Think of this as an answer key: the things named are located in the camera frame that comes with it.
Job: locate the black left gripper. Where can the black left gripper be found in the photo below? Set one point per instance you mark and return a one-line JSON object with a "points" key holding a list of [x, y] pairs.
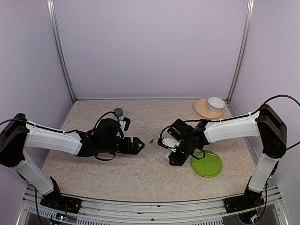
{"points": [[135, 150]]}

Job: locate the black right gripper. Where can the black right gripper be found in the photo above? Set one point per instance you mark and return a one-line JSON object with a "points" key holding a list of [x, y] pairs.
{"points": [[178, 161]]}

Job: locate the clear plastic pill organizer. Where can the clear plastic pill organizer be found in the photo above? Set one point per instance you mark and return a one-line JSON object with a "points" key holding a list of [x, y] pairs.
{"points": [[157, 152]]}

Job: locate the grey-capped orange pill bottle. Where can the grey-capped orange pill bottle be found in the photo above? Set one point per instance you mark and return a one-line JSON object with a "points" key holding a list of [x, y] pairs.
{"points": [[118, 113]]}

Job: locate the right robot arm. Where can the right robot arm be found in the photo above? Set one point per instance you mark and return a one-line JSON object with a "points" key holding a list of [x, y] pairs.
{"points": [[263, 123]]}

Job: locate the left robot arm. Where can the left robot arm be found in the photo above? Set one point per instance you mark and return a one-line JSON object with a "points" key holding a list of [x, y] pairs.
{"points": [[107, 136]]}

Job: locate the green plate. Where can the green plate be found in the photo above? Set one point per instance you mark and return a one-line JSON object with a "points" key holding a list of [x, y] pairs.
{"points": [[207, 164]]}

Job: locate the beige wooden plate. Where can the beige wooden plate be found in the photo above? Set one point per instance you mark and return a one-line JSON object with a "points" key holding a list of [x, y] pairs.
{"points": [[202, 108]]}

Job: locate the white ceramic bowl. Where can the white ceramic bowl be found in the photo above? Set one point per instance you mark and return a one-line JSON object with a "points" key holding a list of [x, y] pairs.
{"points": [[216, 104]]}

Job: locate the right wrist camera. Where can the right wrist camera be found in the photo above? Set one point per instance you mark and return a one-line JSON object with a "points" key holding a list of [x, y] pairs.
{"points": [[168, 143]]}

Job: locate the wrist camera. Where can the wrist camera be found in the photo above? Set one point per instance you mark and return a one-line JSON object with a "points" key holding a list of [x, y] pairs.
{"points": [[125, 123], [168, 143]]}

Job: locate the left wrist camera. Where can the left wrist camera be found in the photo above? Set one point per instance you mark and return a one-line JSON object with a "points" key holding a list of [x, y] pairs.
{"points": [[125, 123]]}

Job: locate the front aluminium rail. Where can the front aluminium rail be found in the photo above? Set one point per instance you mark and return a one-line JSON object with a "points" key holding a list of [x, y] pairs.
{"points": [[107, 212]]}

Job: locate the left aluminium frame post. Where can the left aluminium frame post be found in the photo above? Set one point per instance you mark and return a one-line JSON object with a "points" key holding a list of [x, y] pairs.
{"points": [[59, 49]]}

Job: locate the aluminium frame post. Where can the aluminium frame post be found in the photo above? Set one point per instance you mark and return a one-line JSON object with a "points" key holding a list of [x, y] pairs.
{"points": [[59, 49], [242, 50]]}

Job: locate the right aluminium frame post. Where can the right aluminium frame post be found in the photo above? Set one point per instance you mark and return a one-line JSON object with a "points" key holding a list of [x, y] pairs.
{"points": [[242, 50]]}

